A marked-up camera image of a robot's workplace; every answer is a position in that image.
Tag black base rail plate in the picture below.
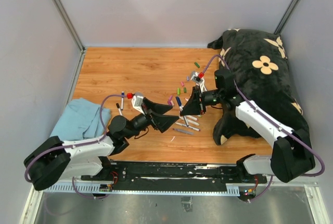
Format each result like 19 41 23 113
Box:
97 161 267 193

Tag dark green cap marker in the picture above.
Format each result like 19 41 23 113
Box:
199 79 207 92

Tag aluminium frame rails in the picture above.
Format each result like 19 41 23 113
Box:
19 159 333 224

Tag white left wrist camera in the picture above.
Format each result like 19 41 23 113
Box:
126 92 144 114

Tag beige cap marker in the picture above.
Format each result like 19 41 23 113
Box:
187 120 200 126

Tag black floral pillow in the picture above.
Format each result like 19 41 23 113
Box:
207 29 310 133

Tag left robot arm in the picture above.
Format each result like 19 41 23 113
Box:
23 93 178 191

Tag navy cap marker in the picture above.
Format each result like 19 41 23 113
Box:
175 96 189 127

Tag small blue cap marker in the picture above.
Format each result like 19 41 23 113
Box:
120 91 125 110

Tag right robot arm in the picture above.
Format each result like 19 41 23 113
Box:
181 69 315 183

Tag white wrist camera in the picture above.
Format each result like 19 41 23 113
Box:
190 71 204 86
126 92 144 114

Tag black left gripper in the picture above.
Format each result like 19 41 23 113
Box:
124 97 180 139

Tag light blue cloth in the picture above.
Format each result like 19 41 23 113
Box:
50 98 111 141

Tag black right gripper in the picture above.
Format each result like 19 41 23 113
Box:
180 85 223 116

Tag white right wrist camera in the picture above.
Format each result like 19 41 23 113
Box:
190 71 204 86

